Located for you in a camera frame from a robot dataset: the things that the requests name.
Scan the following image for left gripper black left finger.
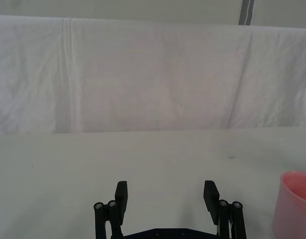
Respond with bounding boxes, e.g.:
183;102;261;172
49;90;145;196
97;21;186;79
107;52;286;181
93;181;129;239

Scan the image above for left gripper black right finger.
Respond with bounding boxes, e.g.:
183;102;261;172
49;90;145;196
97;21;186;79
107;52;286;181
204;180;247;239

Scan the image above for white table cloth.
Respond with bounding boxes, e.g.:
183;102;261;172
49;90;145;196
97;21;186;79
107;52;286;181
0;127;306;239

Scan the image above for pink cup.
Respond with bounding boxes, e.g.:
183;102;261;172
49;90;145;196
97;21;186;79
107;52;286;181
272;170;306;239

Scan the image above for white curtain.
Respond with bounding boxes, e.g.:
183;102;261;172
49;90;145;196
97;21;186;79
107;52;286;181
0;14;306;135

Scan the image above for grey striped post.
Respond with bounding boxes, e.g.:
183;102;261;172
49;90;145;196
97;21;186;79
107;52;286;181
238;0;254;26

